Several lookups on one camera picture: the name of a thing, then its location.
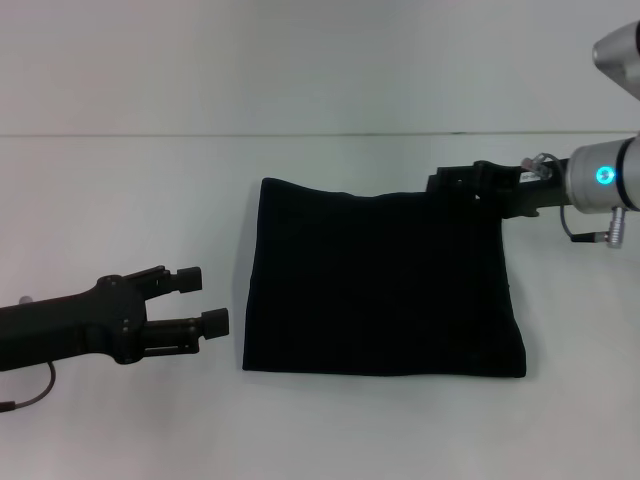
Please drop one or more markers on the black shirt with FREE print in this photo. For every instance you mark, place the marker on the black shirt with FREE print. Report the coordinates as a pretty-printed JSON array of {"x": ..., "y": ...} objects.
[{"x": 380, "y": 280}]

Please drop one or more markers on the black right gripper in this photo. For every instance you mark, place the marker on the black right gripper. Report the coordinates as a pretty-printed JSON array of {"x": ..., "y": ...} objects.
[{"x": 530, "y": 192}]

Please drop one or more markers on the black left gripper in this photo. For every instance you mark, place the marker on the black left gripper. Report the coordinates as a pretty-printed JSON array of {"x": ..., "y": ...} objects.
[{"x": 70, "y": 325}]

